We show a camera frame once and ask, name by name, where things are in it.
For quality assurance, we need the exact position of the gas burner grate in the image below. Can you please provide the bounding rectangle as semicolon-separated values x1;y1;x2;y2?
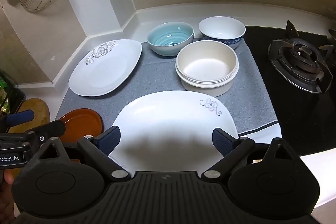
267;21;336;94

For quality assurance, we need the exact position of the grey dish mat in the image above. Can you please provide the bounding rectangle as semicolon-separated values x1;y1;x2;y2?
56;38;281;146

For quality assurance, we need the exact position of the orange round plate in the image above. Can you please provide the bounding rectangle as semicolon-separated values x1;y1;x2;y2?
58;108;103;164

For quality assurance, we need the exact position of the black wire rack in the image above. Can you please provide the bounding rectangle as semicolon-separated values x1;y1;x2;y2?
0;82;25;119

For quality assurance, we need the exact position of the black glass gas hob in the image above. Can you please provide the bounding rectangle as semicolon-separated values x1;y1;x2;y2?
244;25;336;156

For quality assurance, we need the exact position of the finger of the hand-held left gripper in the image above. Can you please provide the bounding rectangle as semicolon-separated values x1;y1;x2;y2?
0;110;35;128
26;120;66;146

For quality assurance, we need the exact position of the white floral square plate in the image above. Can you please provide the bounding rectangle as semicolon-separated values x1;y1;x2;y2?
108;90;239;177
68;39;143;97

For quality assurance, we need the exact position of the green package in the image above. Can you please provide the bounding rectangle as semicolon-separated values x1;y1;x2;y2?
0;69;11;114

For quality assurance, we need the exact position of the teal ribbed bowl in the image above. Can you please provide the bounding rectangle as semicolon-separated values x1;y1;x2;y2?
146;22;195;57

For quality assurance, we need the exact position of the cream bowl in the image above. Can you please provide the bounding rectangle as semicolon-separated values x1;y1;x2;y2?
176;67;239;83
178;70;238;97
175;40;239;78

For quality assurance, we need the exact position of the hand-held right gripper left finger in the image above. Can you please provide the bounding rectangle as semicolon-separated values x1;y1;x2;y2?
39;126;132;184

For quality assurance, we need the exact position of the white bowl blue pattern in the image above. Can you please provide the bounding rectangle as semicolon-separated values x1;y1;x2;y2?
198;16;246;51

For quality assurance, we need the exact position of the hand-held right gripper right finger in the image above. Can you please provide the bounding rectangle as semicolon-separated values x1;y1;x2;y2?
201;127;298;182

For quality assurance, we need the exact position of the wooden cutting board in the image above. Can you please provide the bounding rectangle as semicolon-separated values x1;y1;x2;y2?
8;98;51;135

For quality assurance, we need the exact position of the person's left hand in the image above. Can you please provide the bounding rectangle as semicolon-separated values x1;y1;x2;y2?
0;168;17;222

